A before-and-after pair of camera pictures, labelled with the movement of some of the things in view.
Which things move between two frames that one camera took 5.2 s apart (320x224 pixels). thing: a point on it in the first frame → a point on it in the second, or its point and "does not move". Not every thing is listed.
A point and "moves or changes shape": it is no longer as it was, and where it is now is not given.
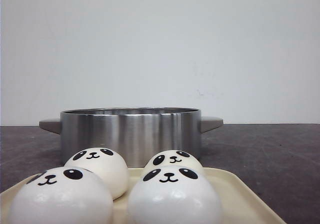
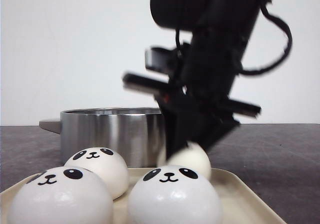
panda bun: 173,157 moves or changes shape
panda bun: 172,194 does not move
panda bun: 106,162 does not move
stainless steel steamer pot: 137,133 does not move
